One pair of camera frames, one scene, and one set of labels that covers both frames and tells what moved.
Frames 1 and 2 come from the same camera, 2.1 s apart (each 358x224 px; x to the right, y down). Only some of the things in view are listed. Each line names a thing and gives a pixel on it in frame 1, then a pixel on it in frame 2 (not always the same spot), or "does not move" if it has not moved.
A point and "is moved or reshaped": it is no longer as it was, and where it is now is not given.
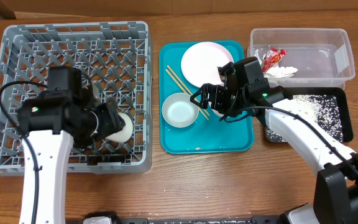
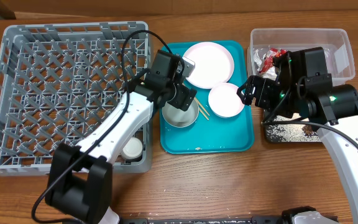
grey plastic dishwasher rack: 115,55 does not move
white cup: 124,135 is moved or reshaped
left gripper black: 114,123 to 185,98
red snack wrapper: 274,55 does not move
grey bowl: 179,111 does not move
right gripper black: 212,96 to 255,91
